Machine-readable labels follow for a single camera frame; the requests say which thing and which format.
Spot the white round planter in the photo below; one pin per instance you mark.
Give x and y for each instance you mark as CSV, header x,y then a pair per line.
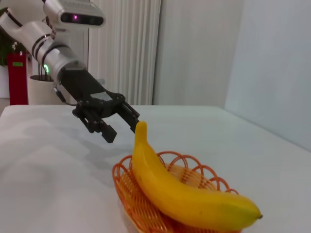
x,y
41,92

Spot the yellow banana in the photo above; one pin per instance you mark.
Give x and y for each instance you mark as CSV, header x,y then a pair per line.
x,y
175,194

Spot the silver head camera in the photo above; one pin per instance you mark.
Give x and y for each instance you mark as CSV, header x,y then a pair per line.
x,y
80,17

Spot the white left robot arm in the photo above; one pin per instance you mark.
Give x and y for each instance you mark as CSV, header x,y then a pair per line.
x,y
60,58

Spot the white pleated curtain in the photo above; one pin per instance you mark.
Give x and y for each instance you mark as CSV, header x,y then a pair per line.
x,y
126,48

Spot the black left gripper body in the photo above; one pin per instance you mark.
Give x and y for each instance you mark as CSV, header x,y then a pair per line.
x,y
90,92

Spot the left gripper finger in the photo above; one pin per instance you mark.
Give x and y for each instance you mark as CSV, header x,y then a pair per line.
x,y
97,123
131,119

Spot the red cabinet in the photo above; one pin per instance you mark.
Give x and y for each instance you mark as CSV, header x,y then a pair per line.
x,y
18,82

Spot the green leafy plant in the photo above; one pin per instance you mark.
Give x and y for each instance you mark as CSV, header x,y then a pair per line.
x,y
5,48

